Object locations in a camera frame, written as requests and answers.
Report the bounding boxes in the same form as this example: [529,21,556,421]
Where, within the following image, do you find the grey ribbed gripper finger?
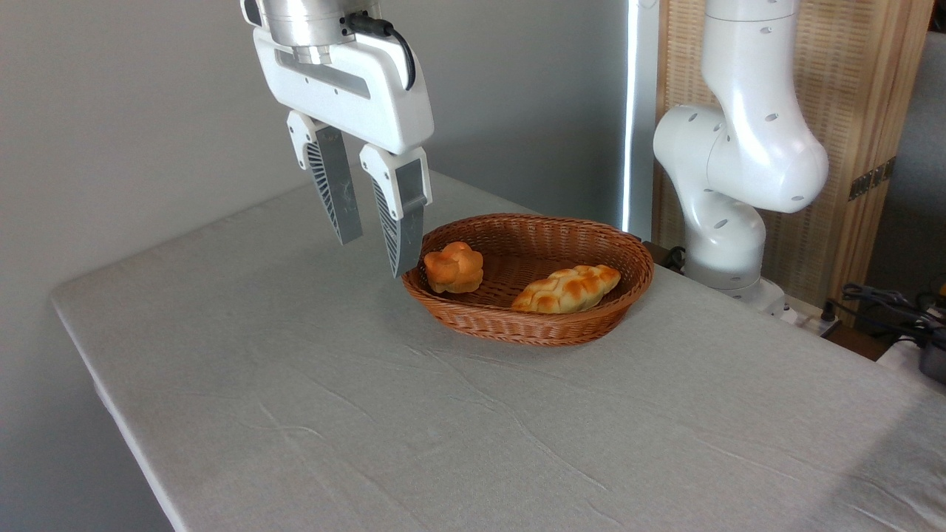
[359,143,432,279]
[287,110,364,245]

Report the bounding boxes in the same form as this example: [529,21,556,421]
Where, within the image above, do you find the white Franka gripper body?
[240,0,435,157]

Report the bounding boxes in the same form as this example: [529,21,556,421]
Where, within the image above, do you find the long braided bread loaf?
[511,264,622,315]

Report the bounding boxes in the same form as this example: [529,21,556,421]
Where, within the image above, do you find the small round knotted bread roll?
[423,241,485,295]

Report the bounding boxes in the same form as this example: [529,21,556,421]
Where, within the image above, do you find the brown oval wicker basket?
[401,213,656,347]

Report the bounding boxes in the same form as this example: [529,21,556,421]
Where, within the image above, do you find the black clamp behind basket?
[643,240,688,274]

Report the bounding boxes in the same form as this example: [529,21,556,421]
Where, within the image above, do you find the grey tablecloth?
[50,171,946,532]

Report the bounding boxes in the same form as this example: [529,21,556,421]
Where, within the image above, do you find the wooden woven folding screen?
[654,0,936,311]

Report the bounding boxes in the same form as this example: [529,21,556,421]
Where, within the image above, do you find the black metal screen hinge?
[848,157,896,202]

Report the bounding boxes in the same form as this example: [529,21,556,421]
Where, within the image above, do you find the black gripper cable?
[347,13,417,92]

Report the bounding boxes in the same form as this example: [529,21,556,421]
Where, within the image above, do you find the silver vertical post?
[621,0,660,241]

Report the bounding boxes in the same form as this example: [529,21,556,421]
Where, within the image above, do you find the tangled black cables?
[824,283,946,348]

